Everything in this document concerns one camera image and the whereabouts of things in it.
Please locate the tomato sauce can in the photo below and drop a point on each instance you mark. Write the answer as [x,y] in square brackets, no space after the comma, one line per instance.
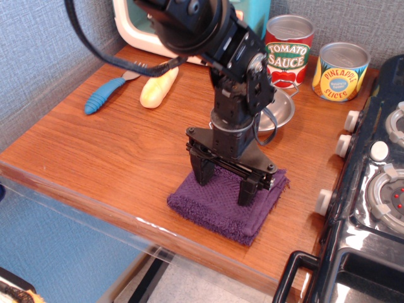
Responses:
[288,43]

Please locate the small steel bowl with handles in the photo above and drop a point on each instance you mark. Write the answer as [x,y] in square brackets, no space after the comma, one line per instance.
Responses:
[282,108]

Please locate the black toy stove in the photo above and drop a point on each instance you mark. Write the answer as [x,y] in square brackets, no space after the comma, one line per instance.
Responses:
[361,255]

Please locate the blue handled toy fork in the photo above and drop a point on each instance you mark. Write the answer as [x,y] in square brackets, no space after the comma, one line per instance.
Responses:
[101,95]

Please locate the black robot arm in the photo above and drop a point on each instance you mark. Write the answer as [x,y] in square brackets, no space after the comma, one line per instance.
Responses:
[236,57]

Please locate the pineapple slices can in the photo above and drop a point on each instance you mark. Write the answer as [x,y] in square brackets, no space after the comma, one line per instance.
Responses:
[340,71]

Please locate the teal toy microwave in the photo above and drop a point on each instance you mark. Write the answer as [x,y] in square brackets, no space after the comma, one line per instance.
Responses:
[135,25]

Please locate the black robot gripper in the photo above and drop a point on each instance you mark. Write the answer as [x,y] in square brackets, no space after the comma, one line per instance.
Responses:
[237,151]

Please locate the yellow toy bread roll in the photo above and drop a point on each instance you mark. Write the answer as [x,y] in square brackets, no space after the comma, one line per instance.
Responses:
[156,89]

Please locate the purple cloth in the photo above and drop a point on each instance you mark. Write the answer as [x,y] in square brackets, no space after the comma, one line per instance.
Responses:
[214,206]

